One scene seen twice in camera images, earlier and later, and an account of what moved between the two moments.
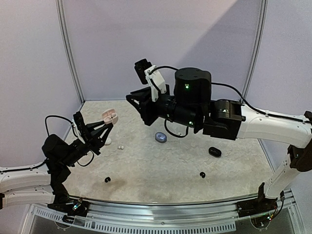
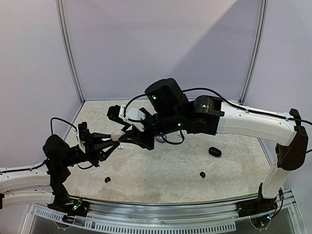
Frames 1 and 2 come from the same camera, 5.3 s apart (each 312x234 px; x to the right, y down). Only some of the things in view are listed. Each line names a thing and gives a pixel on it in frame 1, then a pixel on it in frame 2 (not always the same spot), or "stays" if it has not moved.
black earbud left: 107,179 stays
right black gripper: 149,107 to 145,130
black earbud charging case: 214,151 stays
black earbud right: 203,174 stays
